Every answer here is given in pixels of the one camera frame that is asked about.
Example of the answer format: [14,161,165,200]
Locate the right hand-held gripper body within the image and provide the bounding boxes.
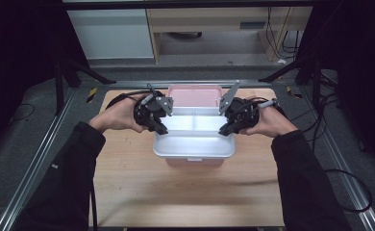
[218,80,261,133]

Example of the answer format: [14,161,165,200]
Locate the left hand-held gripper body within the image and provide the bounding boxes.
[133,90,175,130]

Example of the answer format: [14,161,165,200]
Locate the white compartment tray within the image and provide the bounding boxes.
[152,106,237,159]

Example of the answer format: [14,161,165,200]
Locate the pink storage box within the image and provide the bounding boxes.
[164,84,225,167]

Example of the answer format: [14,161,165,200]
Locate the person's right hand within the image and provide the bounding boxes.
[238,95,299,139]

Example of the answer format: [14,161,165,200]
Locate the person's left hand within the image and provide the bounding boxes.
[87,95,149,135]

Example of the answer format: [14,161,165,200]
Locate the yellow tape strip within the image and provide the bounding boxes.
[285,85,304,100]
[86,87,99,104]

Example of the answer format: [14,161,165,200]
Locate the black tripod stand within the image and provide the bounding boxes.
[54,57,117,116]
[258,54,338,113]

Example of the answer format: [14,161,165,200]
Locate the white cabinet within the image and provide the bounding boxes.
[66,8,155,61]

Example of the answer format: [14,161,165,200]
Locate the wooden desk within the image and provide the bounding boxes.
[145,6,314,64]

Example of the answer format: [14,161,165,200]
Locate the silver cable plug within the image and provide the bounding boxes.
[257,99,276,109]
[139,93,155,106]

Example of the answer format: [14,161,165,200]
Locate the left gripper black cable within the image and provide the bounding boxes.
[104,84,164,111]

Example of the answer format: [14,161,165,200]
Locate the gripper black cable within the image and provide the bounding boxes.
[237,95,288,118]
[104,84,164,111]

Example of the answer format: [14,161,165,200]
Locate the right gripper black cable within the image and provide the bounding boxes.
[237,95,288,118]

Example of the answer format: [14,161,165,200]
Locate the aluminium floor rail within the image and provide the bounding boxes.
[0,88,78,231]
[106,78,263,90]
[298,91,375,231]

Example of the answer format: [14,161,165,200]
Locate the black hanging cables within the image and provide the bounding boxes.
[264,6,303,61]

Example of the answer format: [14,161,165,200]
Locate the thin black floor cable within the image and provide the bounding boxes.
[10,102,37,125]

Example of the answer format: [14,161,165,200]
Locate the looped black floor cable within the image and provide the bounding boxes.
[323,168,374,214]

